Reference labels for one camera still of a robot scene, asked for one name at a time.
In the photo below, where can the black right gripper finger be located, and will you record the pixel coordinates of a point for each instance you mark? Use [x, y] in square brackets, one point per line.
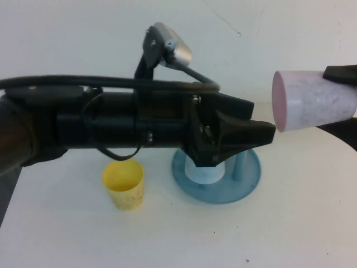
[341, 73]
[344, 134]

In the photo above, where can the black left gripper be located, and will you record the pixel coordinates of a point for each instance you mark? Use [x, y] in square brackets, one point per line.
[167, 125]

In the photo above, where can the pink plastic cup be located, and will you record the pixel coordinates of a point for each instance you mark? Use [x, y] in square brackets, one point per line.
[315, 103]

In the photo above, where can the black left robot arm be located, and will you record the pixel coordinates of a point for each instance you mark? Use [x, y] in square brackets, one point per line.
[69, 125]

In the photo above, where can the light blue plastic cup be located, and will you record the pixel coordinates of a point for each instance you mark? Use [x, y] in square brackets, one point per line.
[205, 174]

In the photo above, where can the blue cup stand with pegs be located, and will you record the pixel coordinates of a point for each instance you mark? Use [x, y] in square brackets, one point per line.
[223, 192]

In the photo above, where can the yellow plastic cup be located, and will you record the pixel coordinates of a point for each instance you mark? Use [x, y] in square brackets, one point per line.
[127, 198]

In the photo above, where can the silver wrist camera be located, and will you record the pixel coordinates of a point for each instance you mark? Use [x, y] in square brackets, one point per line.
[178, 47]

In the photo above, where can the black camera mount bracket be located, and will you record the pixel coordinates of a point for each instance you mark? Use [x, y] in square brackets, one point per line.
[150, 53]

